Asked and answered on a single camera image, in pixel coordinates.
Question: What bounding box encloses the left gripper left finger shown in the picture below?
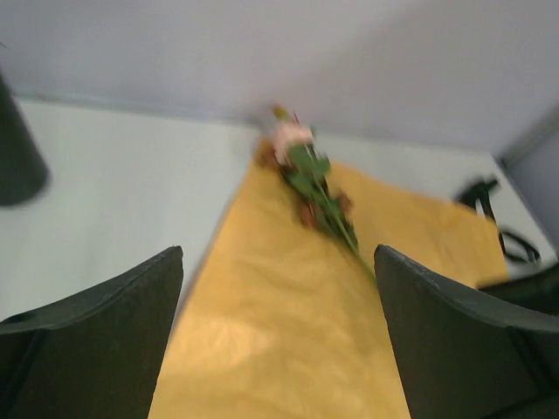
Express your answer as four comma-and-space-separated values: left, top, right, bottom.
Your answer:
1, 246, 183, 418

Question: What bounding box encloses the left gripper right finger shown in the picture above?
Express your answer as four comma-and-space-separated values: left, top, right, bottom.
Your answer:
375, 245, 558, 418

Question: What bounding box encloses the black ribbon gold lettering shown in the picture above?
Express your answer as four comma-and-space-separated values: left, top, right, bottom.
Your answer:
452, 174, 542, 265

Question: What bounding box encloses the orange wrapping paper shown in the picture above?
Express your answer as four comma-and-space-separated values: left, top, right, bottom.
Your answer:
149, 147, 507, 418

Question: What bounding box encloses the light pink carnation stem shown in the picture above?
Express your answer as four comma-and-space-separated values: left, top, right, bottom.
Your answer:
259, 105, 376, 283

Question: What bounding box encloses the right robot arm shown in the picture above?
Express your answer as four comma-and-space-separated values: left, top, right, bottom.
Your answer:
480, 263, 559, 316

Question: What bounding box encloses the black cylindrical vase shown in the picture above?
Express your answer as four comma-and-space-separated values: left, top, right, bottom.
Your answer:
0, 74, 50, 207

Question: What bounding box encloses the brown dried flower stem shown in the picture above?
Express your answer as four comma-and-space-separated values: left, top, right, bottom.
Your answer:
257, 144, 355, 237

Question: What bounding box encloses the right aluminium frame post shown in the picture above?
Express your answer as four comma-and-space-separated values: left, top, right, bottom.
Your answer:
498, 104, 558, 170

